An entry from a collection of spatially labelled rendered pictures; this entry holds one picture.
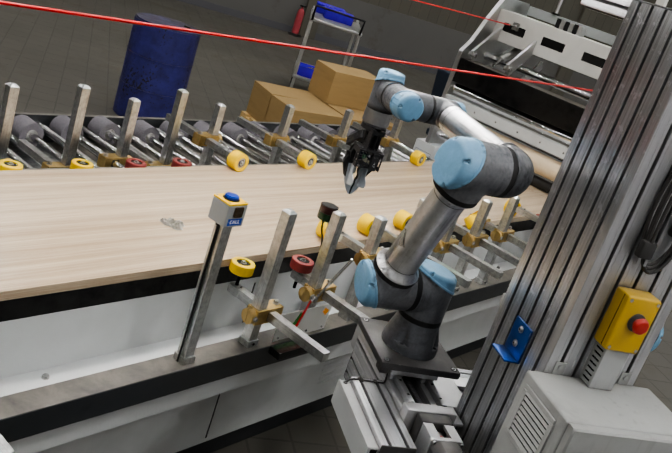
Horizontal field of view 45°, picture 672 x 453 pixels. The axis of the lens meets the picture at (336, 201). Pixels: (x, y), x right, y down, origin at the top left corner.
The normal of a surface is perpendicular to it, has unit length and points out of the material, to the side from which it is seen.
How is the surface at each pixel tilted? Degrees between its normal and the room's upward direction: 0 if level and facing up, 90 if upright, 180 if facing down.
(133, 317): 90
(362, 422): 0
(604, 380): 90
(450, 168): 83
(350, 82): 90
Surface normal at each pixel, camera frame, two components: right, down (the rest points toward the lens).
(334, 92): 0.46, 0.42
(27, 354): 0.71, 0.43
